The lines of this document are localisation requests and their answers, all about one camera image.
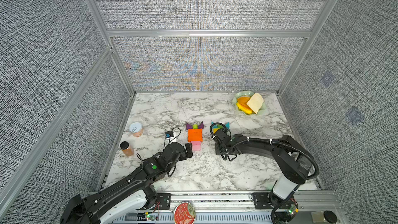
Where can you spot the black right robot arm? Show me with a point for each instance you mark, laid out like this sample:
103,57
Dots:
295,162

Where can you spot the orange rectangle block diagonal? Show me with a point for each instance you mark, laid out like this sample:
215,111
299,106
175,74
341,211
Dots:
195,139

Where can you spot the red round tin lid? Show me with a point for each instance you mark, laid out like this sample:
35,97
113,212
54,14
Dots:
184,213

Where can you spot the yellow banana toy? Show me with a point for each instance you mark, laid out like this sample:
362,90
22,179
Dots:
244,108

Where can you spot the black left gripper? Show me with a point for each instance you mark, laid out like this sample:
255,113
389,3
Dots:
189,151

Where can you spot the black knob on box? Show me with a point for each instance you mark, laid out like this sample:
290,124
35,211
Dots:
324,217

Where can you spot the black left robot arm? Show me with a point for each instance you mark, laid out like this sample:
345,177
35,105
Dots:
134,191

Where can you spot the orange round food toy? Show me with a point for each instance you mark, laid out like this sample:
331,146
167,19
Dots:
243,100

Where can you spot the green glass plate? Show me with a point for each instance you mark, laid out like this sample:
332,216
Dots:
263,109

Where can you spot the orange rectangle block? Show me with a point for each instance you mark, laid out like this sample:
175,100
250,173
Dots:
195,135
195,131

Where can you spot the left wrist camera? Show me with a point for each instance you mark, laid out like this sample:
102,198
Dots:
169,134

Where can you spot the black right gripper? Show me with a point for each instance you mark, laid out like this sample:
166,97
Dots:
217,152

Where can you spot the pink rectangle block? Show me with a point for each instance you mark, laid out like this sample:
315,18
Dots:
196,148
196,143

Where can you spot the orange rectangle block top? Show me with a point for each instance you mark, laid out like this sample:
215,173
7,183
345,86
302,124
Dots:
195,131

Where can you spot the white round object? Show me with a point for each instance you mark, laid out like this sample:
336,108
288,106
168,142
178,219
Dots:
136,129

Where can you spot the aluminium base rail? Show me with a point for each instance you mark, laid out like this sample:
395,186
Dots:
223,207

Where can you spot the beige bread slice toy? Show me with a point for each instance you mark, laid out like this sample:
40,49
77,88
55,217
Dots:
255,102

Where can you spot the brown bottle black cap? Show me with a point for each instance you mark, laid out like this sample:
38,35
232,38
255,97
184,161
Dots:
126,149

